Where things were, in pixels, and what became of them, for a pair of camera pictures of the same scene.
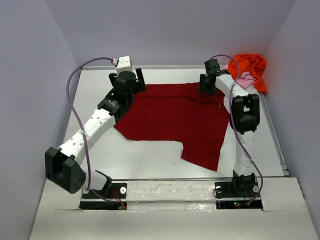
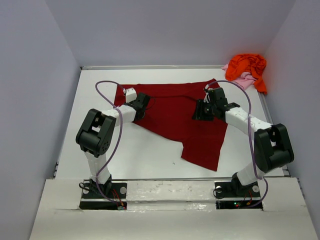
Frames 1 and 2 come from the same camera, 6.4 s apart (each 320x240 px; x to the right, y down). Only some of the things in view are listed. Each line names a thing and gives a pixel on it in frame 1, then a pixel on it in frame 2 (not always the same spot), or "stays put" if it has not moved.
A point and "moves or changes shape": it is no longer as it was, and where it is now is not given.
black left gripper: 139,81 -> 141,114
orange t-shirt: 254,64 stays put
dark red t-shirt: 179,112 moves or changes shape
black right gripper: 206,85 -> 202,113
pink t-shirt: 245,80 stays put
